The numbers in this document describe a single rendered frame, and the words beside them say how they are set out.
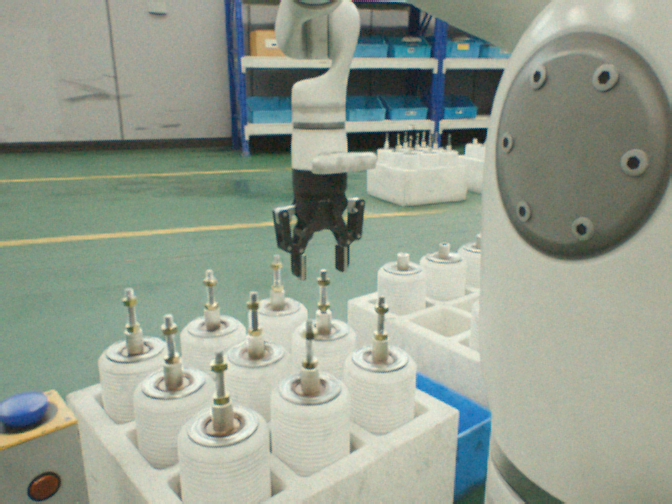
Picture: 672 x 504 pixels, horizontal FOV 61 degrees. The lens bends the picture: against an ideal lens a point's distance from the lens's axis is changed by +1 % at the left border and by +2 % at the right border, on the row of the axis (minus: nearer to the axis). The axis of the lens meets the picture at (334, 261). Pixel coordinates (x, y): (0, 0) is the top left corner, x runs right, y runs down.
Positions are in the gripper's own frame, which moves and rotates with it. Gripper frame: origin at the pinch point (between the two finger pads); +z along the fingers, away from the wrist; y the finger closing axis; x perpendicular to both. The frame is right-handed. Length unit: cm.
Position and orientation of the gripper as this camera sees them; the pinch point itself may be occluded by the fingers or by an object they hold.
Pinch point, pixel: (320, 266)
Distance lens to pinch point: 80.9
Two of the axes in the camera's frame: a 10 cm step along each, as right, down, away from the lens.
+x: 5.5, 2.4, -8.0
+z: 0.1, 9.6, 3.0
